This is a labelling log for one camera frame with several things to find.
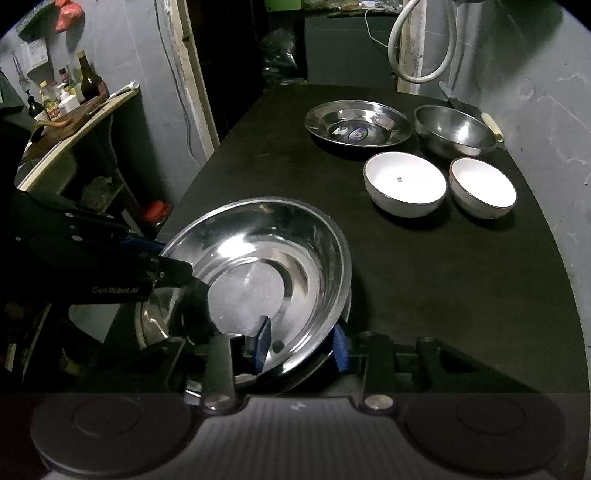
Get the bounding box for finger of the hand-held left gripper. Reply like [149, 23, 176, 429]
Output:
[141, 255, 194, 301]
[111, 225, 168, 256]

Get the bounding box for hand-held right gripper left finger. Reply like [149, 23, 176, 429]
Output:
[139, 316, 274, 413]

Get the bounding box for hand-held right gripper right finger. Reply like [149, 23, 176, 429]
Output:
[332, 325, 540, 413]

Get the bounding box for large white bowl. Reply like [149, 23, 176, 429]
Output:
[363, 152, 448, 219]

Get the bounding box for small white bowl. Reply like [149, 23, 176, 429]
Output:
[449, 157, 517, 220]

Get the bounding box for steel plate with sticker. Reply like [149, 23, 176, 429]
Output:
[304, 100, 413, 149]

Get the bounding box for steel bowl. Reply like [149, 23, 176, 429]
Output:
[414, 104, 498, 158]

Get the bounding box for red-lid jar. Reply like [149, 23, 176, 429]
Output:
[140, 200, 172, 228]

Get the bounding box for wooden cutting board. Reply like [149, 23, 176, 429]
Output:
[20, 94, 112, 160]

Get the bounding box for yellow-cap bottle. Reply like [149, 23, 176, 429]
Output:
[38, 80, 59, 117]

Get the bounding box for white paper box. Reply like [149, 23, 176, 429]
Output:
[20, 39, 49, 71]

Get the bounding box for dark plastic bags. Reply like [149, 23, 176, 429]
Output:
[260, 28, 306, 85]

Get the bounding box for red plastic bag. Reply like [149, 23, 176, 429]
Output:
[55, 0, 86, 33]

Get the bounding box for dark cabinet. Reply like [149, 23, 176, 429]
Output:
[304, 13, 400, 89]

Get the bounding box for grey wall cable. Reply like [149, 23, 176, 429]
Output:
[166, 46, 195, 154]

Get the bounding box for wooden door frame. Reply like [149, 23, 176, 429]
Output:
[168, 0, 221, 156]

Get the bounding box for cleaver with cream handle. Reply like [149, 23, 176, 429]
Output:
[438, 80, 505, 143]

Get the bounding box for white hose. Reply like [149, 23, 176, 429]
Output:
[387, 0, 459, 85]

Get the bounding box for white cable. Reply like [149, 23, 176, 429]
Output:
[364, 8, 394, 48]

